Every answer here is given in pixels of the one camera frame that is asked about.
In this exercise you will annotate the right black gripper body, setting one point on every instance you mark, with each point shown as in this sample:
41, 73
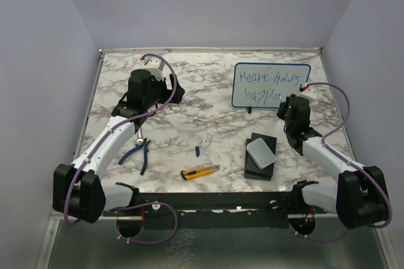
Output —
283, 113

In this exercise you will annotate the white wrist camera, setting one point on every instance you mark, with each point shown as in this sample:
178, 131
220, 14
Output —
155, 67
308, 92

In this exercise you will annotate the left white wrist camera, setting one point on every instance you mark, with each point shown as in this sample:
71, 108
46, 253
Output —
155, 67

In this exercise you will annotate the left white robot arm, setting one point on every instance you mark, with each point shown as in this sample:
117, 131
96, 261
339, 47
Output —
77, 188

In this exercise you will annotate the grey white eraser case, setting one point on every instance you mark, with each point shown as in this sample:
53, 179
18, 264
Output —
261, 153

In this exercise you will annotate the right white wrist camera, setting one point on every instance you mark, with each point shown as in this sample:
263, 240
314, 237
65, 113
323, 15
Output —
308, 92

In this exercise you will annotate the yellow utility knife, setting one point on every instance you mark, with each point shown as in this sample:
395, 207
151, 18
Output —
199, 172

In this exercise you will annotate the blue framed whiteboard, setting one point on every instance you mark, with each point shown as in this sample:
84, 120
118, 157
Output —
260, 85

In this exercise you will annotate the black box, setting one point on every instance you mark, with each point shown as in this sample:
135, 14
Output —
251, 170

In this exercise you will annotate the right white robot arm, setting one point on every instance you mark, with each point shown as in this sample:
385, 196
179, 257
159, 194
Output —
360, 197

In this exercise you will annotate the silver wrench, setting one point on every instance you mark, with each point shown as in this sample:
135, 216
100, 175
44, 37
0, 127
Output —
139, 138

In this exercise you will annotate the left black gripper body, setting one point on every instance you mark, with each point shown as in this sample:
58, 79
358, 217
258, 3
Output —
160, 93

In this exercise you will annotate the black mounting base rail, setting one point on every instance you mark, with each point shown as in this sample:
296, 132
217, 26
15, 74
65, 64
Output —
230, 210

